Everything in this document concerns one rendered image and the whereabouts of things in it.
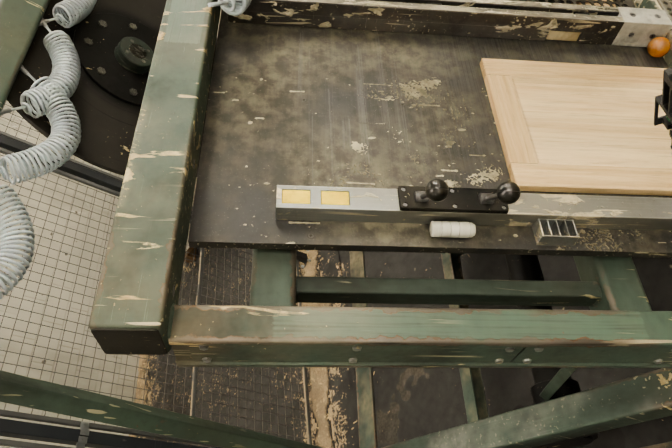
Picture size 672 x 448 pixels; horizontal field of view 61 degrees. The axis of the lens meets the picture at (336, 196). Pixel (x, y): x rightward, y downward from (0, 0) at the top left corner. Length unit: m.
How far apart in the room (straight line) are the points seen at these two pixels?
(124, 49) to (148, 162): 0.80
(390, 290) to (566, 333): 0.30
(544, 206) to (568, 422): 0.63
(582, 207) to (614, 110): 0.33
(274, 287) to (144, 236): 0.24
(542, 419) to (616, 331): 0.62
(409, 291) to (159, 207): 0.46
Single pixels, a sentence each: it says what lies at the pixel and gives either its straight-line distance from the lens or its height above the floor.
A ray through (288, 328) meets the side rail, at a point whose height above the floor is 1.67.
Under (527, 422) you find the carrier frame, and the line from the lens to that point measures 1.62.
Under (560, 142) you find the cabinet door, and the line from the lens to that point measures 1.28.
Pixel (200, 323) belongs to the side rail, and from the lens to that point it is 0.89.
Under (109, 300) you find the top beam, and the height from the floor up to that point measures 1.90.
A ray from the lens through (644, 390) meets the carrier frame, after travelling 1.49.
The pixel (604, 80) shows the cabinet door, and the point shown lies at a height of 1.06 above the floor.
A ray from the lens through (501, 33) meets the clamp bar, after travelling 1.50.
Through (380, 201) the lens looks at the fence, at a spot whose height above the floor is 1.53.
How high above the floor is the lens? 2.14
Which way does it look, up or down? 32 degrees down
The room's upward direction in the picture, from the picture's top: 65 degrees counter-clockwise
